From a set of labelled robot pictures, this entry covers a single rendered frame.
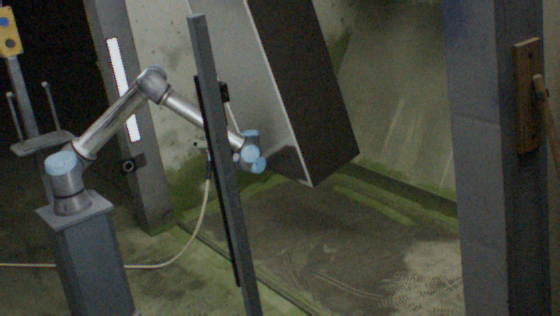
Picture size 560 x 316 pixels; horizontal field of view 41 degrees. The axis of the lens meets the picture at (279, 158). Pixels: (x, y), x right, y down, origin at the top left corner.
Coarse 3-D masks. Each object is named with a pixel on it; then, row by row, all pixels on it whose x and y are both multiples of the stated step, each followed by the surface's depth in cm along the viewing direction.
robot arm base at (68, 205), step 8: (80, 192) 366; (56, 200) 365; (64, 200) 363; (72, 200) 364; (80, 200) 366; (88, 200) 371; (56, 208) 366; (64, 208) 365; (72, 208) 364; (80, 208) 365; (88, 208) 369; (64, 216) 364
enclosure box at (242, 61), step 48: (192, 0) 397; (240, 0) 415; (288, 0) 360; (240, 48) 421; (288, 48) 366; (240, 96) 428; (288, 96) 373; (336, 96) 391; (288, 144) 446; (336, 144) 398
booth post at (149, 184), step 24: (96, 0) 422; (120, 0) 429; (96, 24) 430; (120, 24) 432; (96, 48) 444; (120, 48) 436; (144, 120) 454; (120, 144) 465; (144, 144) 458; (144, 168) 462; (144, 192) 465; (168, 192) 474; (144, 216) 473; (168, 216) 478
